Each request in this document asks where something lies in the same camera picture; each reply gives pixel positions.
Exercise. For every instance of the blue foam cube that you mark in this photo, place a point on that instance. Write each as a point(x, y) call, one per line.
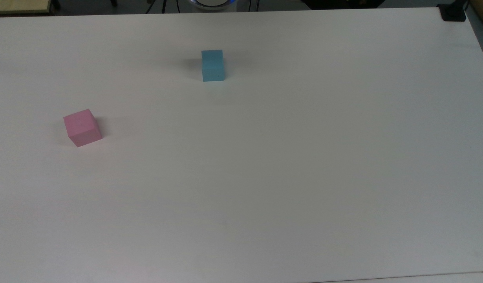
point(213, 67)

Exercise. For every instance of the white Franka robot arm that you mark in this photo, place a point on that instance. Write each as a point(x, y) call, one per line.
point(212, 3)

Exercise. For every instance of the pink foam cube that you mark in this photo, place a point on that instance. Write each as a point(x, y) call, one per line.
point(82, 127)

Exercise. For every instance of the beige wooden board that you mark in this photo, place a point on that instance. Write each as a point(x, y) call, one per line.
point(21, 5)

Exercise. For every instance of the black table clamp mount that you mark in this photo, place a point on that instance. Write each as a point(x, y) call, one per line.
point(453, 13)

